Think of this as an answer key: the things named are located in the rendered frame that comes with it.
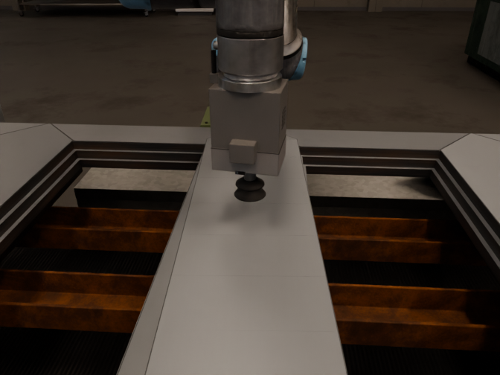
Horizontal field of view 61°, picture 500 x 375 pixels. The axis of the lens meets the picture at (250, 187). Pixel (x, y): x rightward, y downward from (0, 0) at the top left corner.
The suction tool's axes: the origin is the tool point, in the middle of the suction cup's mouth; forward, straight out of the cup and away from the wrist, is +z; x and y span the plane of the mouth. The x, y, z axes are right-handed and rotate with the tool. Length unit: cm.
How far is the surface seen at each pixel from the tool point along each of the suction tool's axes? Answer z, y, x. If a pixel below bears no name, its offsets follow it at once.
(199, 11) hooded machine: 83, -295, 858
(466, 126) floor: 90, 110, 291
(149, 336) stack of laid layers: 4.1, -5.1, -22.3
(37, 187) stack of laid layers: 5.7, -37.1, 4.1
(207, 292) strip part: 4.0, -1.4, -15.3
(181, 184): 23, -26, 39
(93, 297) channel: 22.5, -26.7, -1.9
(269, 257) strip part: 4.0, 4.2, -7.9
